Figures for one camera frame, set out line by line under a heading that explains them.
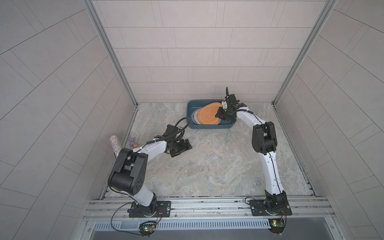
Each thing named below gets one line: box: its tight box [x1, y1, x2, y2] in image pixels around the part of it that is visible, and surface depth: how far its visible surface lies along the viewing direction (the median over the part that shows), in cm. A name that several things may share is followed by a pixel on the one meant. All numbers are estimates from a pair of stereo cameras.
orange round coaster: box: [197, 102, 223, 125], surface depth 107 cm
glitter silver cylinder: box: [109, 135, 123, 158], surface depth 72 cm
